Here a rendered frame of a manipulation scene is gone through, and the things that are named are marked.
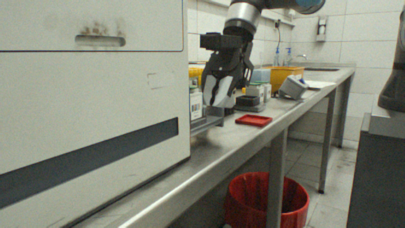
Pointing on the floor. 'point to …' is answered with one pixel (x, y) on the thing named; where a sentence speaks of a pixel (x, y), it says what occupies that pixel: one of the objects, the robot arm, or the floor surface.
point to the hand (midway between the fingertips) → (210, 110)
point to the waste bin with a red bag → (248, 194)
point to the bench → (228, 163)
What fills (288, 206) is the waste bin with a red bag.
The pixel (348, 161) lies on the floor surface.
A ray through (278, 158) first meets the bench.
